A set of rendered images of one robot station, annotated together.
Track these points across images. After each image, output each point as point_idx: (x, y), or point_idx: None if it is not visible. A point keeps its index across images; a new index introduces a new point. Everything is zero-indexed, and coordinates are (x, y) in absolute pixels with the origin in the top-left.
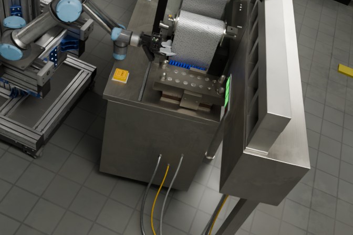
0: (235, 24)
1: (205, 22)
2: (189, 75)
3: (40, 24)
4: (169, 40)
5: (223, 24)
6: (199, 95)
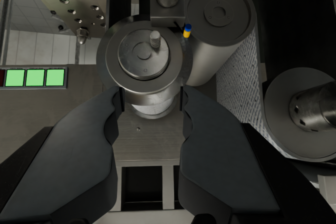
0: (199, 88)
1: (137, 107)
2: None
3: None
4: None
5: (147, 114)
6: (50, 7)
